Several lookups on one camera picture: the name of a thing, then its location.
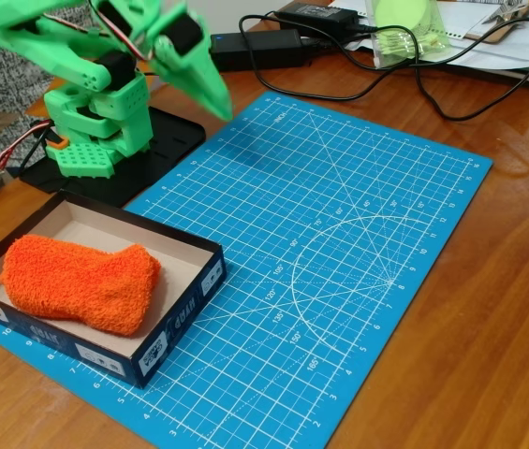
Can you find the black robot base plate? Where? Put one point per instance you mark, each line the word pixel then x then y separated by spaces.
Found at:
pixel 170 135

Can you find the black power adapter blue light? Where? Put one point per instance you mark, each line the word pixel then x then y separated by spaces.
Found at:
pixel 264 49

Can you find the white paper sheets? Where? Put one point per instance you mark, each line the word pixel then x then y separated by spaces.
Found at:
pixel 503 56

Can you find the dark blue cardboard box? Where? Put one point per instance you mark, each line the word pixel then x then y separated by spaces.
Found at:
pixel 184 262

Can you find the green clear plastic container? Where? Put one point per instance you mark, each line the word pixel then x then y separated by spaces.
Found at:
pixel 409 28

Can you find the brown clipboard with metal clip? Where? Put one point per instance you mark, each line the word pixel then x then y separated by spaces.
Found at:
pixel 498 30

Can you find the black power adapter with label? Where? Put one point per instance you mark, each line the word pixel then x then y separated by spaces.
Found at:
pixel 315 14

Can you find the green gripper with servo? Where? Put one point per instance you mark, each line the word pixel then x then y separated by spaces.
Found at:
pixel 197 77

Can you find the orange fuzzy sock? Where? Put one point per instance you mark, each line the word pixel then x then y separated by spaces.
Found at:
pixel 81 285

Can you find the green 3D-printed robot arm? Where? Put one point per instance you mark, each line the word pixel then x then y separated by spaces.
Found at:
pixel 81 159

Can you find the blue cutting mat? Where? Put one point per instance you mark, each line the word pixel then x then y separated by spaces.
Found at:
pixel 315 280

